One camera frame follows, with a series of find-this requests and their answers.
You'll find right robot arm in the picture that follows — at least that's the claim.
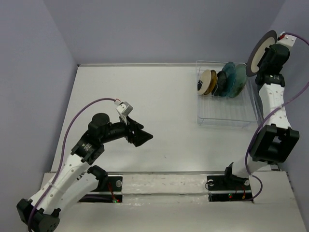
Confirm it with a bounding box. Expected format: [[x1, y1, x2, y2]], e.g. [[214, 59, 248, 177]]
[[222, 43, 300, 189]]

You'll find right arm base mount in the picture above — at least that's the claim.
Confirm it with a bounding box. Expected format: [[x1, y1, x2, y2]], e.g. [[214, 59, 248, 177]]
[[205, 175, 253, 202]]

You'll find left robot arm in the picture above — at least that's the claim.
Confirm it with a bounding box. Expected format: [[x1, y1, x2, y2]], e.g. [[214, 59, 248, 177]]
[[16, 113, 153, 232]]

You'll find grey brown rimmed plate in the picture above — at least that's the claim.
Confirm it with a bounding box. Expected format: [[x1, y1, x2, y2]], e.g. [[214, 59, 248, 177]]
[[246, 30, 277, 77]]

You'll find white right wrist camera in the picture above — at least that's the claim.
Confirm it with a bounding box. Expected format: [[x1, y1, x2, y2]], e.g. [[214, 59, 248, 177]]
[[277, 31, 297, 49]]

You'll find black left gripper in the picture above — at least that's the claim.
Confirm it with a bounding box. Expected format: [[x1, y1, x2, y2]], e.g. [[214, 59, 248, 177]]
[[100, 114, 153, 147]]

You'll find teal scalloped plate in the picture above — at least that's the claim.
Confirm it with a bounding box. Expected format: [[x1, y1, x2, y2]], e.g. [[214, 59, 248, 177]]
[[219, 62, 236, 97]]

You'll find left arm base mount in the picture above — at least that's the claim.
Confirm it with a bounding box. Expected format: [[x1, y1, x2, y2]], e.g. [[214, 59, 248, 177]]
[[79, 175, 123, 203]]

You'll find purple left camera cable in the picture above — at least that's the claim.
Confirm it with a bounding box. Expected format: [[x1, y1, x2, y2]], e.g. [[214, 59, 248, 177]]
[[27, 97, 121, 230]]

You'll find light green flower plate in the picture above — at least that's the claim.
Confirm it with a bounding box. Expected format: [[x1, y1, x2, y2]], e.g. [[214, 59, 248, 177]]
[[228, 64, 247, 98]]

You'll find cream plate with black spot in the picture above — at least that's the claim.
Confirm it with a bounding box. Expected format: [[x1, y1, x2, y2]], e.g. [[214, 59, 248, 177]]
[[197, 70, 211, 95]]

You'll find amber patterned plate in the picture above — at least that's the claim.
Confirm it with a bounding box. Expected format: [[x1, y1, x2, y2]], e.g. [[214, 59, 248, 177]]
[[208, 70, 217, 93]]

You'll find black round plate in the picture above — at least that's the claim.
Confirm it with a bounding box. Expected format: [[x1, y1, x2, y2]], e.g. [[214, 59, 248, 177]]
[[212, 71, 227, 96]]

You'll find clear wire dish rack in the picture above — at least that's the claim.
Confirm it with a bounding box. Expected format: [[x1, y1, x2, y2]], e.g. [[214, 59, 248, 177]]
[[196, 60, 260, 128]]

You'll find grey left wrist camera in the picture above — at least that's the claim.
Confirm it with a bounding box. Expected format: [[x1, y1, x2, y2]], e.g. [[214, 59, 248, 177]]
[[114, 99, 133, 124]]

